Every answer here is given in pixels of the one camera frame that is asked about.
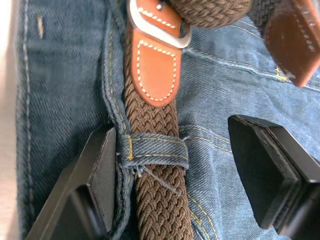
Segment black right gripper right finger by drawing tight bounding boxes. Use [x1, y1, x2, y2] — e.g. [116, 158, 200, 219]
[227, 114, 320, 240]

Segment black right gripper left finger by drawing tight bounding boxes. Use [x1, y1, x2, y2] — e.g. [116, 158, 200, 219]
[24, 124, 117, 240]

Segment blue denim shorts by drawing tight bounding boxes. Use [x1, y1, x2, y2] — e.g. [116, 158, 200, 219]
[15, 0, 320, 240]

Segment brown braided belt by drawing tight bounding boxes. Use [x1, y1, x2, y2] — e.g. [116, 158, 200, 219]
[122, 0, 320, 240]

